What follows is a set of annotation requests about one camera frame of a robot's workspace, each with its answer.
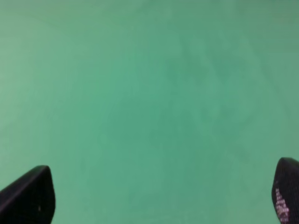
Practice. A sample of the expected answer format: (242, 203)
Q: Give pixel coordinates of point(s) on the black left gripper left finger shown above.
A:
(30, 199)

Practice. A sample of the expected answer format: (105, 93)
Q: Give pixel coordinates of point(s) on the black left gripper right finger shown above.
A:
(285, 191)

